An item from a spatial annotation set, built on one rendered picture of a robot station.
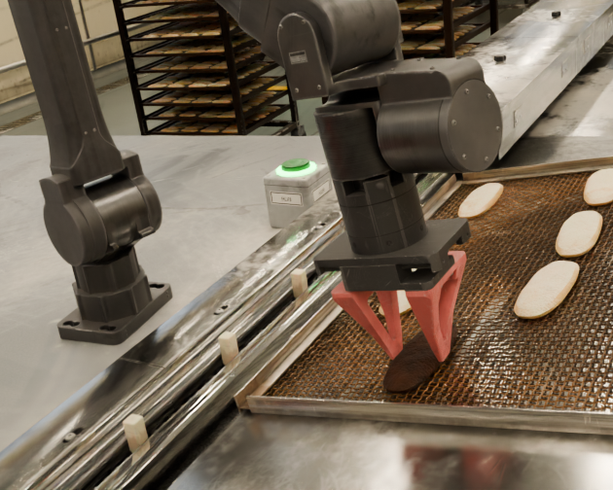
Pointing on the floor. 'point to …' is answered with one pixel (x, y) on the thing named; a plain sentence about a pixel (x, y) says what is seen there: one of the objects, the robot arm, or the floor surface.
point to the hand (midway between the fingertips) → (417, 347)
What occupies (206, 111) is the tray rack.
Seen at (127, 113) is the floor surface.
